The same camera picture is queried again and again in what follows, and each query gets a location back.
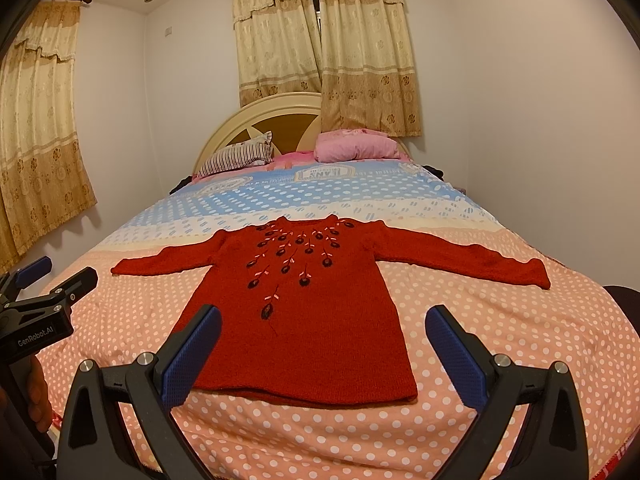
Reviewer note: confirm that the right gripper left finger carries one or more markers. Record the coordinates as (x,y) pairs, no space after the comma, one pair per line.
(95,443)

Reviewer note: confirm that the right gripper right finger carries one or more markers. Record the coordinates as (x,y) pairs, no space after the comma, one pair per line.
(551,443)

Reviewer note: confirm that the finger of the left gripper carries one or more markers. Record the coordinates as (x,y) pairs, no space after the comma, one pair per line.
(72,284)
(12,283)

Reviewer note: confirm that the red knitted sweater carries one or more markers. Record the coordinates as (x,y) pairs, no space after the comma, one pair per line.
(307,318)

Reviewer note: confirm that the person's left hand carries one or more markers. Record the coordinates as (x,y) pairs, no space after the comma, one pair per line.
(39,407)

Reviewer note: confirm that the beige side window curtain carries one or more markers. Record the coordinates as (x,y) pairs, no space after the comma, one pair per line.
(44,182)

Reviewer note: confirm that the striped pillow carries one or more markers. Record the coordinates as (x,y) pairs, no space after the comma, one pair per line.
(254,152)

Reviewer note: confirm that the cream wooden headboard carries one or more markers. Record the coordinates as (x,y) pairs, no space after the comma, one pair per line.
(294,118)

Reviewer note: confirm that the pink pillow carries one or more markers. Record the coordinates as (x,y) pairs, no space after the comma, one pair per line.
(343,145)

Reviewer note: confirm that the beige curtain behind headboard left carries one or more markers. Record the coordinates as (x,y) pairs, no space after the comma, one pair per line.
(278,47)

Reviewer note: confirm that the beige curtain behind headboard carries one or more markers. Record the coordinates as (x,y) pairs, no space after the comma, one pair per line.
(367,68)
(278,47)

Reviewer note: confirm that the beige curtain behind headboard right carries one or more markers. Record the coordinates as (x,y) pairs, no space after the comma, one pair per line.
(367,68)

